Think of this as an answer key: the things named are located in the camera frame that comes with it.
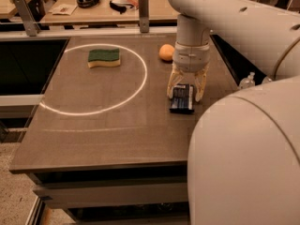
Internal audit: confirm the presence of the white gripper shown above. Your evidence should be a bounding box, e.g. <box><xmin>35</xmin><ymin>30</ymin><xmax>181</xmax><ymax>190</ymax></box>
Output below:
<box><xmin>167</xmin><ymin>42</ymin><xmax>210</xmax><ymax>102</ymax></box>

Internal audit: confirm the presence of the blue rxbar blueberry bar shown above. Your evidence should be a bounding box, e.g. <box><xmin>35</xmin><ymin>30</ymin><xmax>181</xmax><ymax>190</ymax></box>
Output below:
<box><xmin>170</xmin><ymin>83</ymin><xmax>194</xmax><ymax>114</ymax></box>

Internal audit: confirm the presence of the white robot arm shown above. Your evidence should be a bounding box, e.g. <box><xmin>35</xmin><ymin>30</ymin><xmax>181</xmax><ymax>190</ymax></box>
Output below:
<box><xmin>169</xmin><ymin>0</ymin><xmax>300</xmax><ymax>225</ymax></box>

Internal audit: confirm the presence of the orange round fruit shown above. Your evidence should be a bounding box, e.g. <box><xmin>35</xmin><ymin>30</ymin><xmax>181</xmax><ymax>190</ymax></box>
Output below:
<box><xmin>158</xmin><ymin>44</ymin><xmax>174</xmax><ymax>61</ymax></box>

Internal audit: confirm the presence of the clear plastic bottle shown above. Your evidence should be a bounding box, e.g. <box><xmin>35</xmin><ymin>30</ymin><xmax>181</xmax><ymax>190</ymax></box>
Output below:
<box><xmin>239</xmin><ymin>72</ymin><xmax>255</xmax><ymax>89</ymax></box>
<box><xmin>262</xmin><ymin>76</ymin><xmax>273</xmax><ymax>84</ymax></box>

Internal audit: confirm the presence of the green and yellow sponge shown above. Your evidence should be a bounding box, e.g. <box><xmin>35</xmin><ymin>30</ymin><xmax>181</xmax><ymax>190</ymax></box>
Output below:
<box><xmin>88</xmin><ymin>49</ymin><xmax>121</xmax><ymax>68</ymax></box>

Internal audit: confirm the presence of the small printed card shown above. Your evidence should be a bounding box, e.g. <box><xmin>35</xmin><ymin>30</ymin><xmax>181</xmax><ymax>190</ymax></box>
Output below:
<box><xmin>52</xmin><ymin>4</ymin><xmax>77</xmax><ymax>16</ymax></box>

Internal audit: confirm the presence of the grey table drawer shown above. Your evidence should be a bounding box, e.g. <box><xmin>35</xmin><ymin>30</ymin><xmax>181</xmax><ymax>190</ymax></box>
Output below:
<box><xmin>34</xmin><ymin>182</ymin><xmax>188</xmax><ymax>209</ymax></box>

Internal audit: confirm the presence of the middle metal bracket post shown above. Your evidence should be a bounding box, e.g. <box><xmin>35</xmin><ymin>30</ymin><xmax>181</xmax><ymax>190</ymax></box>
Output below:
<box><xmin>139</xmin><ymin>0</ymin><xmax>149</xmax><ymax>33</ymax></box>

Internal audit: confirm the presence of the left metal bracket post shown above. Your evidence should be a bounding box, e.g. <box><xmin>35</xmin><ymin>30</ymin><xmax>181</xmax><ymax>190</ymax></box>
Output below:
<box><xmin>12</xmin><ymin>0</ymin><xmax>39</xmax><ymax>37</ymax></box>

